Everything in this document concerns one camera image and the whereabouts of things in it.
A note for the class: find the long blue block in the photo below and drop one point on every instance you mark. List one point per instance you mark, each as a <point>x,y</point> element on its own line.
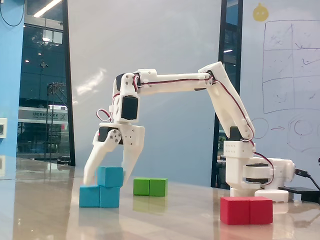
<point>100,197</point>

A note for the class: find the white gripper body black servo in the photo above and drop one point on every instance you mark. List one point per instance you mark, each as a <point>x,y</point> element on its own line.
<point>131,136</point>

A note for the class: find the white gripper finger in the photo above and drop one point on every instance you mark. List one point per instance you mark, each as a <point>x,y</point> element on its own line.
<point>100,155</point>
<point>131,162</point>

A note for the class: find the long red block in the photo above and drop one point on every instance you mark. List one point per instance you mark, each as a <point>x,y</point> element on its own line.
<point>246,211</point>

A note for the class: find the plain white wall panel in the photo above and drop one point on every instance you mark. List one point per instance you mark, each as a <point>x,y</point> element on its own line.
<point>145,37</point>

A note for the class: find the white wall socket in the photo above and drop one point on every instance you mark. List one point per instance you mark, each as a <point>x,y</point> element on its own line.
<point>3,128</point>

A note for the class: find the small blue cube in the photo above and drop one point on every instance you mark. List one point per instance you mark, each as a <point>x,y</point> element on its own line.
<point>110,177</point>

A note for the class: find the yellow round sticker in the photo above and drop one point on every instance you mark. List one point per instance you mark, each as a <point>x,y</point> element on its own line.
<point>260,12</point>

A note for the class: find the black window frame post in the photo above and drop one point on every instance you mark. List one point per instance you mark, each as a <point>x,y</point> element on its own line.
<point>221,37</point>
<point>68,87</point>

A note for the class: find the whiteboard with marker drawings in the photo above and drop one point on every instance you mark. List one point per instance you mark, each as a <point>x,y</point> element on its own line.
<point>287,62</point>

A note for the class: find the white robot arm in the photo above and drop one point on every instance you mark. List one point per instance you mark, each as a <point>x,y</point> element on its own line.
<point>175,82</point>

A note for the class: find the long green block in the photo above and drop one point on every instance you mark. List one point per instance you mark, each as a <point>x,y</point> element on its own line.
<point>150,187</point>

